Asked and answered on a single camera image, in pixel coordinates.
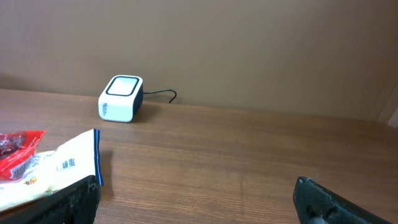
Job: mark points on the white cream snack bag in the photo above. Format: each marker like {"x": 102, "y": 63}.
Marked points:
{"x": 52, "y": 171}

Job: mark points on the white barcode scanner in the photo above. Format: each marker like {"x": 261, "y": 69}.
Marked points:
{"x": 121, "y": 99}

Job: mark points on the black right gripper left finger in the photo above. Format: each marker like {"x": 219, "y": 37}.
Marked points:
{"x": 75, "y": 204}

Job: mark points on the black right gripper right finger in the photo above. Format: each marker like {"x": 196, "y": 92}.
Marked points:
{"x": 315, "y": 202}

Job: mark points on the red candy bag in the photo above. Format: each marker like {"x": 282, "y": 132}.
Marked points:
{"x": 17, "y": 152}

